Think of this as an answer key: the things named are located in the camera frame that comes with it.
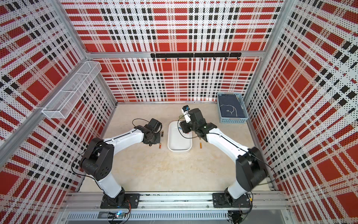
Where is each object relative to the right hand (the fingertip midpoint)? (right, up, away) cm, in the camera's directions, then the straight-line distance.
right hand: (186, 121), depth 85 cm
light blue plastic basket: (+36, 0, +20) cm, 41 cm away
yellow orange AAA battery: (+10, -17, +11) cm, 22 cm away
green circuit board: (-34, -47, -16) cm, 60 cm away
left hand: (-20, -12, +9) cm, 25 cm away
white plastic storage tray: (-6, -14, +10) cm, 18 cm away
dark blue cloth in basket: (+35, +11, +23) cm, 43 cm away
